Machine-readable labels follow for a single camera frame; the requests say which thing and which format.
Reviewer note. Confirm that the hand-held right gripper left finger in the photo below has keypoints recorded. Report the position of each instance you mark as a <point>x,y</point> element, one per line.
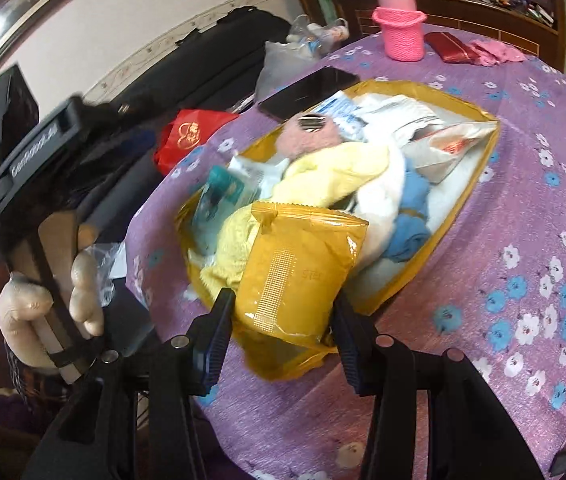
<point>213,340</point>

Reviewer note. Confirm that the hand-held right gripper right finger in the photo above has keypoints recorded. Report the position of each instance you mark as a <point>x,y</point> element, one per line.
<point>350,345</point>

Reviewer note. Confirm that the yellow foil packet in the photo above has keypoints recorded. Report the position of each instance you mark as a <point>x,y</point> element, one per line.
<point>293,270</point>

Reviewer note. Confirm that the white towel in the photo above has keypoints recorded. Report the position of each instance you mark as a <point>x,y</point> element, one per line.
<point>383,210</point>

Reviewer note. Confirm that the teal printed packet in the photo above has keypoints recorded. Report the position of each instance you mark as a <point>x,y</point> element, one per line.
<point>218,195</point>

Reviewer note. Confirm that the blue cloth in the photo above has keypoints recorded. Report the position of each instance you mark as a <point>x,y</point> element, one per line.
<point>413,195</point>

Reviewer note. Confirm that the yellow towel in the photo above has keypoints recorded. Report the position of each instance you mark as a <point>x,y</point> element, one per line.
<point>333,170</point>

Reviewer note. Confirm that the yellow rimmed storage box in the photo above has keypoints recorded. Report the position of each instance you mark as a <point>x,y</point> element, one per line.
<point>455,185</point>

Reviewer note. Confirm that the beige packet with red print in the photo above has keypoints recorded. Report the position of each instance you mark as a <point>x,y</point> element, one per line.
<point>433,160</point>

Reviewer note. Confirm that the pink fuzzy hair accessory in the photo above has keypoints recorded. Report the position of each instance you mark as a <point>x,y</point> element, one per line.
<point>288,137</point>

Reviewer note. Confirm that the person's left hand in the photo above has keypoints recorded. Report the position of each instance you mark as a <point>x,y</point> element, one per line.
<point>85,290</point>

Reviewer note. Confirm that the clear plastic bag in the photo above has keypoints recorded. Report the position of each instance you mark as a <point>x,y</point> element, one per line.
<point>318,35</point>
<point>108,260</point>

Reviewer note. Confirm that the red bag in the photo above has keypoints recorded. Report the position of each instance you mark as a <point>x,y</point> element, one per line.
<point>188,135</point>

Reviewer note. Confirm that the black bag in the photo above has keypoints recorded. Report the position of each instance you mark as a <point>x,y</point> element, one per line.
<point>188,70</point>

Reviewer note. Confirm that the purple floral tablecloth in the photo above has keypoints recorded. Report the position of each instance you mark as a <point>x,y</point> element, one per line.
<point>513,185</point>

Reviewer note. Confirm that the blue and white packet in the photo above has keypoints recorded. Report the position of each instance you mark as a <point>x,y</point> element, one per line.
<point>338,110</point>

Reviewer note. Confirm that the black phone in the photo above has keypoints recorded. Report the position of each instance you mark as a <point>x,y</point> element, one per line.
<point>308,90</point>

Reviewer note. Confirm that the grey plastic bag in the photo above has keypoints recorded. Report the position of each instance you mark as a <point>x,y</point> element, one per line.
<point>283,65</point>

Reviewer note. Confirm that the red wallet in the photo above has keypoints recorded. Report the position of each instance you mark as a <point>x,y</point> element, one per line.
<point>450,47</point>

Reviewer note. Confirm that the pink knitted basket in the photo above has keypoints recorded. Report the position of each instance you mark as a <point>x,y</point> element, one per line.
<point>400,35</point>

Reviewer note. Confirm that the pink cloth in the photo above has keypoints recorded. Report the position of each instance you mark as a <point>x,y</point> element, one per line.
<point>498,52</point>

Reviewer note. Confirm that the wooden cabinet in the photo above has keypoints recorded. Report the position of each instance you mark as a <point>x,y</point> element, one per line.
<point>488,20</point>

